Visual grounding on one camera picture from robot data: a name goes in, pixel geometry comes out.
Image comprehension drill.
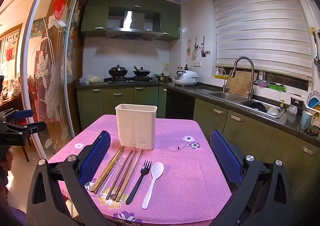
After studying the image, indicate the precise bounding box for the black wok with lid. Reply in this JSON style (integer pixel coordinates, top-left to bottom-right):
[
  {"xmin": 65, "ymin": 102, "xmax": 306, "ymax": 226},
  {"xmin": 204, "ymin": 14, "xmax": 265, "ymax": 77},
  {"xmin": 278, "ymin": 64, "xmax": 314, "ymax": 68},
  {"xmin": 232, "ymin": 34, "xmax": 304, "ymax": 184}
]
[{"xmin": 108, "ymin": 64, "xmax": 128, "ymax": 78}]

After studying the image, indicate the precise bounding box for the black built-in appliance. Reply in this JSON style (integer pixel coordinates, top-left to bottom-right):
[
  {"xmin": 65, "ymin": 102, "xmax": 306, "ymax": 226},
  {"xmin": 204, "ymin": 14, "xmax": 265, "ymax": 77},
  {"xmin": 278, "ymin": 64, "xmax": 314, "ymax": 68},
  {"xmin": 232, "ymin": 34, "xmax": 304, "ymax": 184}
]
[{"xmin": 166, "ymin": 89, "xmax": 196, "ymax": 120}]

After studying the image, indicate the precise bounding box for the steel double sink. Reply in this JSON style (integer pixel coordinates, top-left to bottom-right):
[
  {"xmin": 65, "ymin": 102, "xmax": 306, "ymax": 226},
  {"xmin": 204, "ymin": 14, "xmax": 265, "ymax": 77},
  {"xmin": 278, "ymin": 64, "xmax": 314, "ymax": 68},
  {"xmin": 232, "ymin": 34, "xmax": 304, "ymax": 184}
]
[{"xmin": 200, "ymin": 91, "xmax": 287, "ymax": 119}]

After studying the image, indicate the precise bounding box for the white window blind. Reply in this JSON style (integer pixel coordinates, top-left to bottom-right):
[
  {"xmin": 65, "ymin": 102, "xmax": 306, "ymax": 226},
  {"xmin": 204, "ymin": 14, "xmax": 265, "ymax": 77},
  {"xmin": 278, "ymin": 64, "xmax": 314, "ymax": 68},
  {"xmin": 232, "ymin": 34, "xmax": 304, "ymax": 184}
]
[{"xmin": 210, "ymin": 0, "xmax": 316, "ymax": 82}]

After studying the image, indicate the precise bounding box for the black wok with wooden handle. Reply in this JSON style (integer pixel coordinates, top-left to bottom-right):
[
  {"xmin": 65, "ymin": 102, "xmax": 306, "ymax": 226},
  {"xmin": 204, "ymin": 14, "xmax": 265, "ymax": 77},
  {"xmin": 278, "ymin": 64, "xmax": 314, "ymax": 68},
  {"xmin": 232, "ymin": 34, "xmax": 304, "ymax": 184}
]
[{"xmin": 132, "ymin": 66, "xmax": 152, "ymax": 77}]

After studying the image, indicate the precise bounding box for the tall steel faucet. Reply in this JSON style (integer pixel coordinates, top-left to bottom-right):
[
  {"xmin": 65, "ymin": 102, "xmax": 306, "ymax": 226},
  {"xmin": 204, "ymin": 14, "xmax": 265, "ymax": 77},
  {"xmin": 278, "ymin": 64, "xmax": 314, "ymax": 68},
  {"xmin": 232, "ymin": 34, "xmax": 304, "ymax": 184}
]
[{"xmin": 230, "ymin": 56, "xmax": 255, "ymax": 100}]

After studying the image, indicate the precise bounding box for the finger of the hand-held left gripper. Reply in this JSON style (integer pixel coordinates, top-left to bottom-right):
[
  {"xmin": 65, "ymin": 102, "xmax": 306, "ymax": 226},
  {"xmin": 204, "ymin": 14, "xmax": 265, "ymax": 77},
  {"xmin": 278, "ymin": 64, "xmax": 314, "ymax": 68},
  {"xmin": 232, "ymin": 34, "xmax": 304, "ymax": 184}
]
[
  {"xmin": 0, "ymin": 109, "xmax": 34, "ymax": 124},
  {"xmin": 2, "ymin": 121, "xmax": 47, "ymax": 139}
]

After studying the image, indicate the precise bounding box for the plastic bag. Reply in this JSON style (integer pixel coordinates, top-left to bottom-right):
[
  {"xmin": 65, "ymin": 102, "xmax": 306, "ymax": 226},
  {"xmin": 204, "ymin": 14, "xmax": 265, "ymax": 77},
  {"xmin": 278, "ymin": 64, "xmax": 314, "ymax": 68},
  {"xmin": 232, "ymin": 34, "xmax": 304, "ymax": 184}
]
[{"xmin": 79, "ymin": 73, "xmax": 105, "ymax": 84}]

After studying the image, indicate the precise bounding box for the gas stove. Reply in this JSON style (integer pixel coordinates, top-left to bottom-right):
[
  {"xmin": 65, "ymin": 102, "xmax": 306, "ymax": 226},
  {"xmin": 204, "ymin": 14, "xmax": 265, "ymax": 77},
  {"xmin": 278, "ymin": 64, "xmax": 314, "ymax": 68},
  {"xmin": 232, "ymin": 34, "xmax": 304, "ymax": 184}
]
[{"xmin": 104, "ymin": 76, "xmax": 157, "ymax": 84}]

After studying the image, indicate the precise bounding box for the green wall cabinet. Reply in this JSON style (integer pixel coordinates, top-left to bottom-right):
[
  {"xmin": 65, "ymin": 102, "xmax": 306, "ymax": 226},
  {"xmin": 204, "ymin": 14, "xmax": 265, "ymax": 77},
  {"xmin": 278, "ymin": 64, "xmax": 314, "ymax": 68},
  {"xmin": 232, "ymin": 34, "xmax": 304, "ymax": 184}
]
[{"xmin": 80, "ymin": 0, "xmax": 181, "ymax": 42}]

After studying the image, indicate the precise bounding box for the row of wooden chopsticks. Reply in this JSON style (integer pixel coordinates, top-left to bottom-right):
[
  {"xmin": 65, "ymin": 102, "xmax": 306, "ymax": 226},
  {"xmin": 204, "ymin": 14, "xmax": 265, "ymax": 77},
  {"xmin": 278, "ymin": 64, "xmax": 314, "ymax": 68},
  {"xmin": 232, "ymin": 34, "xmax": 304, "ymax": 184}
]
[{"xmin": 92, "ymin": 147, "xmax": 138, "ymax": 201}]

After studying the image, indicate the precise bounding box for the black pan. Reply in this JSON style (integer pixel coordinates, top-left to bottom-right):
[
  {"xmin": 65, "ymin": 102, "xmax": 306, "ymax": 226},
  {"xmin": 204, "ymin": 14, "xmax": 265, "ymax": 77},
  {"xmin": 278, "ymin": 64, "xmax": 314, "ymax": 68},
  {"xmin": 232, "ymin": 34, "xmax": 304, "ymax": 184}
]
[{"xmin": 250, "ymin": 101, "xmax": 267, "ymax": 113}]

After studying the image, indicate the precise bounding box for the hanging steel ladle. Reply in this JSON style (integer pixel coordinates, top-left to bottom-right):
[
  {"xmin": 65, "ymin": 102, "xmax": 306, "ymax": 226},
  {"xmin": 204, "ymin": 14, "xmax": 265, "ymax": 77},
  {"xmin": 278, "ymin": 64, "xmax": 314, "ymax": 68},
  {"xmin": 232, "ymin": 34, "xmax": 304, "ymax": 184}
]
[{"xmin": 311, "ymin": 28, "xmax": 320, "ymax": 67}]

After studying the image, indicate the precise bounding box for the steel range hood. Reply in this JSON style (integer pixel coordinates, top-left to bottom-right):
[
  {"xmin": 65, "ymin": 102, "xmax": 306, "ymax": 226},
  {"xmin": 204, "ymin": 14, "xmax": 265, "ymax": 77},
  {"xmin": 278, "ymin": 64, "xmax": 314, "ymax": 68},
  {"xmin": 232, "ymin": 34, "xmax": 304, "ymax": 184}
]
[{"xmin": 106, "ymin": 10, "xmax": 164, "ymax": 42}]

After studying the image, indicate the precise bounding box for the wall poster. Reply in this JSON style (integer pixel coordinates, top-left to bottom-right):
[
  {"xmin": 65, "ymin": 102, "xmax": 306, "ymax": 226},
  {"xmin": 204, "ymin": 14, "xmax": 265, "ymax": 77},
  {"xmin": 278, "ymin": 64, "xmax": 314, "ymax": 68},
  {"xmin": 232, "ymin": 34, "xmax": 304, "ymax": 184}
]
[{"xmin": 0, "ymin": 23, "xmax": 23, "ymax": 72}]

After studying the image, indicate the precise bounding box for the light blue cup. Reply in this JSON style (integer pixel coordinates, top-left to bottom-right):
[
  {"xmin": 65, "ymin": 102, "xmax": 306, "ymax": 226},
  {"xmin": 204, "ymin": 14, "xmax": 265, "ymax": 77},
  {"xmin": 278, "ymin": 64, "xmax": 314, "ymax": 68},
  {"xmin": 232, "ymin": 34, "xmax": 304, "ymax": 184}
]
[{"xmin": 301, "ymin": 111, "xmax": 313, "ymax": 130}]

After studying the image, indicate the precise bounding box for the white slotted utensil holder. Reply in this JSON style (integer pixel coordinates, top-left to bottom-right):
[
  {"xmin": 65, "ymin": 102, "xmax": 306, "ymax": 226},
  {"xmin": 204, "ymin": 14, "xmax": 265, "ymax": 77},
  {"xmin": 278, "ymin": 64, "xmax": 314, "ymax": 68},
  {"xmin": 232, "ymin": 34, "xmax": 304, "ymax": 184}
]
[{"xmin": 115, "ymin": 104, "xmax": 158, "ymax": 150}]

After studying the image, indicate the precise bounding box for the white plastic spoon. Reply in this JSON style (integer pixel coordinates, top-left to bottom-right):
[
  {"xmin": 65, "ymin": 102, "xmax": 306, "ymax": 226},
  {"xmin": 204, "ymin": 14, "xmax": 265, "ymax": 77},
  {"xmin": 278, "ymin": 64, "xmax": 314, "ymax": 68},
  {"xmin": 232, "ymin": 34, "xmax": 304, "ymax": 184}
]
[{"xmin": 141, "ymin": 162, "xmax": 165, "ymax": 209}]

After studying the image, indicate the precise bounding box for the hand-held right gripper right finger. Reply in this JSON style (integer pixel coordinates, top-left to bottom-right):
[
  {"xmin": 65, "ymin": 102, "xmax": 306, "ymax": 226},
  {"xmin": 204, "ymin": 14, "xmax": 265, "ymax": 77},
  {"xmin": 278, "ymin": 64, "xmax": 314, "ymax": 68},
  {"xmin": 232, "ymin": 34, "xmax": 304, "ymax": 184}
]
[{"xmin": 209, "ymin": 130, "xmax": 294, "ymax": 226}]

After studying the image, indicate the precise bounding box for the wooden chair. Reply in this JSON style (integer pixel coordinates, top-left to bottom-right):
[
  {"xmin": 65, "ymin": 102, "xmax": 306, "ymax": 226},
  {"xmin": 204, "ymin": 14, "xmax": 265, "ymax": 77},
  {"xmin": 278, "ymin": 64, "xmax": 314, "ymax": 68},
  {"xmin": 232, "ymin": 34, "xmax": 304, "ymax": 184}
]
[{"xmin": 21, "ymin": 139, "xmax": 33, "ymax": 163}]

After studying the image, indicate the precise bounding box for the white rice cooker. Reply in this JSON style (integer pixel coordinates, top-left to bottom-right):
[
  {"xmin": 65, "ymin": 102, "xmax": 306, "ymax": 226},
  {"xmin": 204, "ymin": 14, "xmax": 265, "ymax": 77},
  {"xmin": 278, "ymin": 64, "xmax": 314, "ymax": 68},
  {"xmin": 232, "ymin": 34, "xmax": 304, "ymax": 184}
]
[{"xmin": 174, "ymin": 70, "xmax": 199, "ymax": 87}]

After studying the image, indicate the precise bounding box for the green base cabinet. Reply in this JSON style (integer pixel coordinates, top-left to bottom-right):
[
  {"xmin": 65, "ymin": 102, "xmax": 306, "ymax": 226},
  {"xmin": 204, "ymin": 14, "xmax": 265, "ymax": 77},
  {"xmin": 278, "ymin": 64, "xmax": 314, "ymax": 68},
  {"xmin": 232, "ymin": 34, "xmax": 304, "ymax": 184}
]
[
  {"xmin": 76, "ymin": 86, "xmax": 167, "ymax": 130},
  {"xmin": 192, "ymin": 97, "xmax": 320, "ymax": 218}
]

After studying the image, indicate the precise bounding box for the dish rack with plates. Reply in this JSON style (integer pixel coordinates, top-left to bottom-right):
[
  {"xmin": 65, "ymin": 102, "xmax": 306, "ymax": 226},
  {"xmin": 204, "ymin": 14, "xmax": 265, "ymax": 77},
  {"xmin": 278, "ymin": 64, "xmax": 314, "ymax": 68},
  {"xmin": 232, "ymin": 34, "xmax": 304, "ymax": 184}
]
[{"xmin": 304, "ymin": 90, "xmax": 320, "ymax": 127}]

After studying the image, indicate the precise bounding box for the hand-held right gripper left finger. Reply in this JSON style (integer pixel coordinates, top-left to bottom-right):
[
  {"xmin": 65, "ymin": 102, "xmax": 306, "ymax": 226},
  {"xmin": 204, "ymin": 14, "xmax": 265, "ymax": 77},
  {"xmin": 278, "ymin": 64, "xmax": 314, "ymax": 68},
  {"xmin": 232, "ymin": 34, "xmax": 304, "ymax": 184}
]
[{"xmin": 26, "ymin": 130, "xmax": 112, "ymax": 226}]

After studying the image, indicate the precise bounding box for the black plastic fork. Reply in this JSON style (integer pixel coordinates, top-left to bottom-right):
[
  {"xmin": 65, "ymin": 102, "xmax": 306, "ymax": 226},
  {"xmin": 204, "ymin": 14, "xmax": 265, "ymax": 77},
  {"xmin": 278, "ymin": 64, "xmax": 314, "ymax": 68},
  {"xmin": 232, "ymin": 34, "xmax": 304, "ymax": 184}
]
[{"xmin": 125, "ymin": 160, "xmax": 152, "ymax": 205}]

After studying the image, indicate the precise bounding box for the pink floral tablecloth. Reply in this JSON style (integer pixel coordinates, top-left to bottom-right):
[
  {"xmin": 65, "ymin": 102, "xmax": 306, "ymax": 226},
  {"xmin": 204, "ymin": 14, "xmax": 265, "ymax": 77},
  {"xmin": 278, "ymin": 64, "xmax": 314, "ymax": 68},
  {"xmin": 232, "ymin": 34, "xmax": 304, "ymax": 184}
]
[{"xmin": 47, "ymin": 114, "xmax": 239, "ymax": 226}]

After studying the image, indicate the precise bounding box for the wooden cutting board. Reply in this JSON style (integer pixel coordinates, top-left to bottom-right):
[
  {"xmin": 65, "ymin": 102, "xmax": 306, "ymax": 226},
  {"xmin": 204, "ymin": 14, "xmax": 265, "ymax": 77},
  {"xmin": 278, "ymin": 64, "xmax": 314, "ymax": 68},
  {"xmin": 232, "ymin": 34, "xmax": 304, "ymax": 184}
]
[{"xmin": 226, "ymin": 70, "xmax": 258, "ymax": 97}]

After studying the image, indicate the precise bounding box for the dark granite countertop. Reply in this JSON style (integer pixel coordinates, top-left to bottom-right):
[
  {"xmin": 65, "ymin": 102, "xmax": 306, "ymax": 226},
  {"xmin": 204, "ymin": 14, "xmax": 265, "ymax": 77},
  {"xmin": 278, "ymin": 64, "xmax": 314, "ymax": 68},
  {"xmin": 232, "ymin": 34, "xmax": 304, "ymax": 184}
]
[{"xmin": 76, "ymin": 80, "xmax": 320, "ymax": 145}]

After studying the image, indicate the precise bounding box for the clear plastic spoon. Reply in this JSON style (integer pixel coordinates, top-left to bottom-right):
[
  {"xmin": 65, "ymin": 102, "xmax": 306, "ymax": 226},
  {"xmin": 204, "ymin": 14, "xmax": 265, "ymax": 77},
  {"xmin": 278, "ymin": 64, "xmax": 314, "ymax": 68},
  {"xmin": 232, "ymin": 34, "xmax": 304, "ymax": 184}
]
[{"xmin": 96, "ymin": 155, "xmax": 125, "ymax": 198}]

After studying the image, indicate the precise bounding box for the flower print glass sliding door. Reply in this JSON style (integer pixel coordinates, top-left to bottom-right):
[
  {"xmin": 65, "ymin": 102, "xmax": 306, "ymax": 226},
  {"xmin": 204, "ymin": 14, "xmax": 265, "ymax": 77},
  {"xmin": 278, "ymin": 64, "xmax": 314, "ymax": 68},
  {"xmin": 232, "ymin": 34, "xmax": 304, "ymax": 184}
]
[{"xmin": 20, "ymin": 0, "xmax": 90, "ymax": 159}]

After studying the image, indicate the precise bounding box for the small steel faucet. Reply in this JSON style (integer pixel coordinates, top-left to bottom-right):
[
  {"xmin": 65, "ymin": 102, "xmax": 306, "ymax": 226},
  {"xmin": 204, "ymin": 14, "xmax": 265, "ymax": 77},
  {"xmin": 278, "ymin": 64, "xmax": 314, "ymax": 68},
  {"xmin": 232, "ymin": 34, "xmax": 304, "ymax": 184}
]
[{"xmin": 215, "ymin": 68, "xmax": 229, "ymax": 93}]

